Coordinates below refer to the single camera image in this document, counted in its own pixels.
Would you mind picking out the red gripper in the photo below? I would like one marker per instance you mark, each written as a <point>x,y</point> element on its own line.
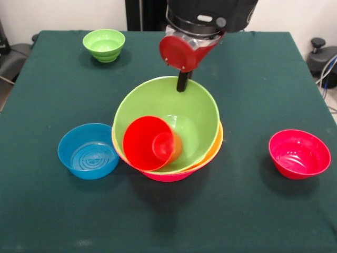
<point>176,54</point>

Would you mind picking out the large green bowl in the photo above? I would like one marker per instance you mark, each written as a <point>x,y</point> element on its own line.
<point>163,100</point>

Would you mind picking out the large orange bowl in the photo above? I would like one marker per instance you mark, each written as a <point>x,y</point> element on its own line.
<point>216,147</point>

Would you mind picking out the red cup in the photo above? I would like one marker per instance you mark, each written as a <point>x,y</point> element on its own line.
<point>143,145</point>

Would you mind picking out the large pink bowl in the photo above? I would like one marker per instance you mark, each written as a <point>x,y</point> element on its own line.
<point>168,178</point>

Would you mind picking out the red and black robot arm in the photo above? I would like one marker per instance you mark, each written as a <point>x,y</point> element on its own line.
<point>210,13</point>

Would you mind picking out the black cabinet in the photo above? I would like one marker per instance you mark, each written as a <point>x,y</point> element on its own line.
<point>147,13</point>

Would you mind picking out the small green bowl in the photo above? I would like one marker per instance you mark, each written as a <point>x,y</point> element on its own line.
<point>104,44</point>

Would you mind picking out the dark green tablecloth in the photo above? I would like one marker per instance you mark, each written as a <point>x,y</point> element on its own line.
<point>168,210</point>

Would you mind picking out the red bowl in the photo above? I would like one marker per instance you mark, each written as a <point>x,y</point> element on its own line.
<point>297,155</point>

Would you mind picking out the blue bowl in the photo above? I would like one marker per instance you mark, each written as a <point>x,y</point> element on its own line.
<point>88,172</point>

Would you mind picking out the black equipment base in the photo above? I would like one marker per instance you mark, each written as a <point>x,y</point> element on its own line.
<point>321,58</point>

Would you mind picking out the black chair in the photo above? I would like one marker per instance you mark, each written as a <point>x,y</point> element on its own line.
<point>15,58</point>

